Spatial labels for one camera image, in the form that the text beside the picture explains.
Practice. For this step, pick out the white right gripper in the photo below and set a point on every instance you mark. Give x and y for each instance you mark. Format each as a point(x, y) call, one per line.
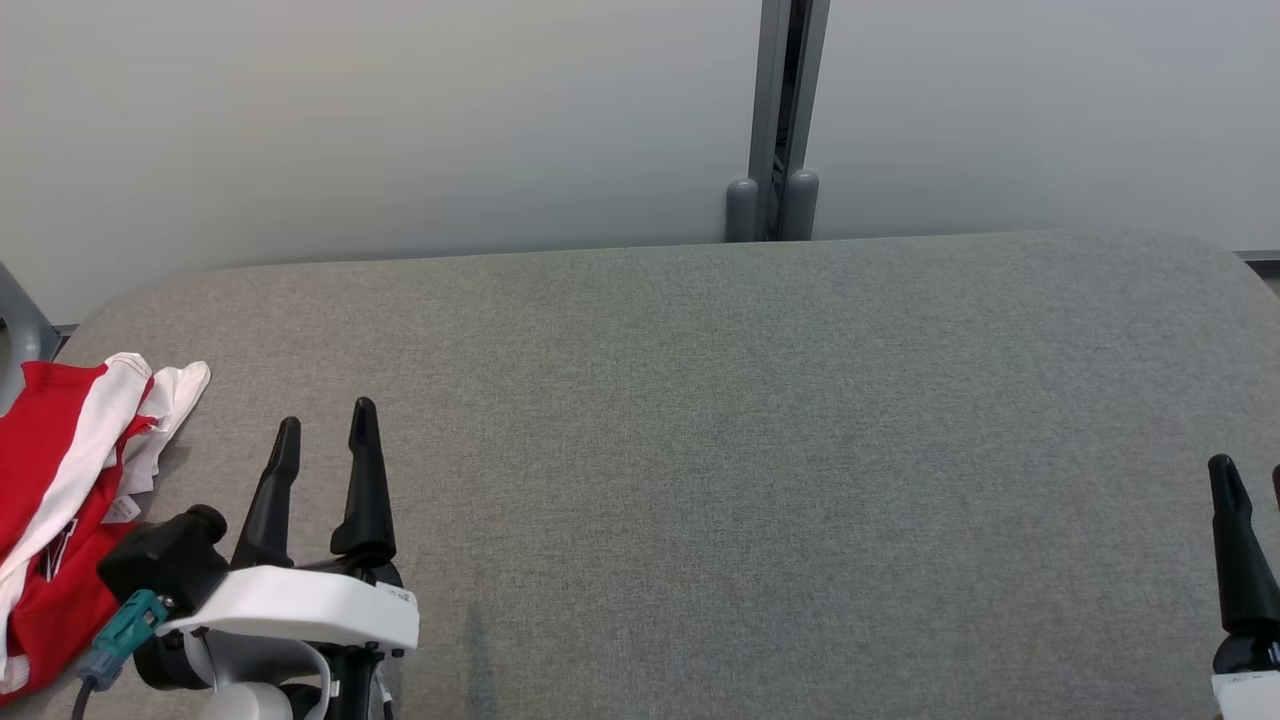
point(1250, 690)

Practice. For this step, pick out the grey metal partition post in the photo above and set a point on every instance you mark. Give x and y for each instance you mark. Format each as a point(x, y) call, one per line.
point(790, 90)

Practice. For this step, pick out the red basketball jersey white trim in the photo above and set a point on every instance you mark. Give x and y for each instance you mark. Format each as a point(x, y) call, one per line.
point(60, 620)

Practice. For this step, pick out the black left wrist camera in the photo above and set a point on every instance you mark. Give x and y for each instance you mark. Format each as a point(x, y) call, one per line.
point(160, 560)

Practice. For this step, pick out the grey metal frame leg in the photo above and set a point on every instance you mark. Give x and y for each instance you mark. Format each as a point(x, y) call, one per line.
point(22, 320)

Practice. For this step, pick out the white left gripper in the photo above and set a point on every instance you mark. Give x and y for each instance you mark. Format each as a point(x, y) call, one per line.
point(300, 605)

